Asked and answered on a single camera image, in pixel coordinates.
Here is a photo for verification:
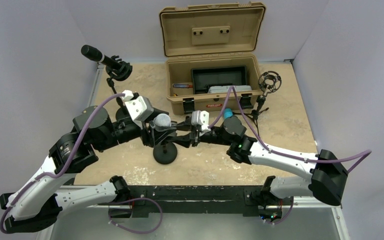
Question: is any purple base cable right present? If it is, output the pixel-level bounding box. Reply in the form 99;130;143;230
259;202;294;227

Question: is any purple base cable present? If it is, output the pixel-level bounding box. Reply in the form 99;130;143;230
259;202;294;227
107;197;164;235

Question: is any silver white microphone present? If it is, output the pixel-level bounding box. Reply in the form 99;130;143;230
153;113;172;132

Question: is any black round base stand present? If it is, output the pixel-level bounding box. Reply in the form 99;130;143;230
152;139;178;165
102;55;133;122

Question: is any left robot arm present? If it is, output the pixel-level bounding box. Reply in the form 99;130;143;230
0;106;176;234

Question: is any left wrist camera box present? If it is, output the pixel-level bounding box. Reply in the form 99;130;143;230
121;90;154;129

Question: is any red handled screwdriver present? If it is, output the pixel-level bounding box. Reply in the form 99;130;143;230
172;83;193;89

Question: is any blue microphone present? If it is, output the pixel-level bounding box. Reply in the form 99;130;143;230
223;108;234;119

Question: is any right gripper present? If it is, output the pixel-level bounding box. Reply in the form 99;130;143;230
167;116;233;147

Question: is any black tripod shock mount stand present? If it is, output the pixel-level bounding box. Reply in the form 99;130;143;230
239;70;282;136

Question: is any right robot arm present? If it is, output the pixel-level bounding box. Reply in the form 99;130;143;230
171;116;349;206

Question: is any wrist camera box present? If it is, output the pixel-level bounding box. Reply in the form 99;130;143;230
121;90;154;129
190;110;211;136

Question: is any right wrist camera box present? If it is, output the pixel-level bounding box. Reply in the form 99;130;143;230
190;110;211;136

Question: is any black microphone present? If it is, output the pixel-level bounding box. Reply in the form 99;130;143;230
80;44;122;70

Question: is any grey plastic parts box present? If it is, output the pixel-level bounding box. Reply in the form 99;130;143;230
208;85;252;94

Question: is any tan plastic toolbox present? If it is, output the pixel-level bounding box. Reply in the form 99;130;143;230
159;1;267;116

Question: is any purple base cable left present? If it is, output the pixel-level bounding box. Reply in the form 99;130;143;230
107;197;164;235

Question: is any black tray in toolbox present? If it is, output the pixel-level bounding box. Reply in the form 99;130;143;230
191;65;249;94

